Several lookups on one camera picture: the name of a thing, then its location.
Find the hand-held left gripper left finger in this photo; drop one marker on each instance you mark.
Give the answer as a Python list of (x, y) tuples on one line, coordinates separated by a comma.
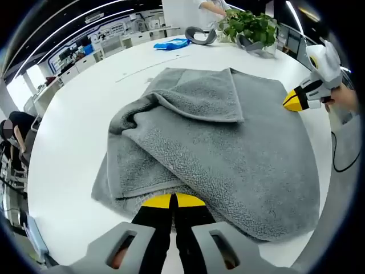
[(148, 228)]

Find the clear glass vase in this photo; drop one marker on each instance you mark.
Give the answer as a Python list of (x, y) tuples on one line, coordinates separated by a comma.
[(271, 49)]

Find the grey curved headband device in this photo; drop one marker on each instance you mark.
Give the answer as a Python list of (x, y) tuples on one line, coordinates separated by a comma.
[(199, 37), (251, 47)]

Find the white table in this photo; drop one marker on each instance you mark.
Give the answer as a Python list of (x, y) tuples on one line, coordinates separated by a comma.
[(74, 137)]

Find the row of white cabinets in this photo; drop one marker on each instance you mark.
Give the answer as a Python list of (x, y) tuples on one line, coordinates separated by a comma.
[(77, 64)]

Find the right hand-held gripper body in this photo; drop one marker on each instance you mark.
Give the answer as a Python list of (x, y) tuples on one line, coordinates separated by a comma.
[(328, 65)]

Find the green potted plant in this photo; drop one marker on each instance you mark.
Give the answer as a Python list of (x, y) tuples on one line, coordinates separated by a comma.
[(251, 25)]

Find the blue wipes packet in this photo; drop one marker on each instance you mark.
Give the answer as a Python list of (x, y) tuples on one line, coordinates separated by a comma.
[(171, 44)]

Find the person's right hand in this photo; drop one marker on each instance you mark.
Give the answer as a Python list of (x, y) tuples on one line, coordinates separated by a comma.
[(345, 98)]

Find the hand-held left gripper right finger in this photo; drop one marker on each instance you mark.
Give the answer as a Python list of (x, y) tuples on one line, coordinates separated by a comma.
[(196, 228)]

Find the grey towel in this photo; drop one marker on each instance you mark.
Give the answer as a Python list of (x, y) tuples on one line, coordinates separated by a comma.
[(222, 148)]

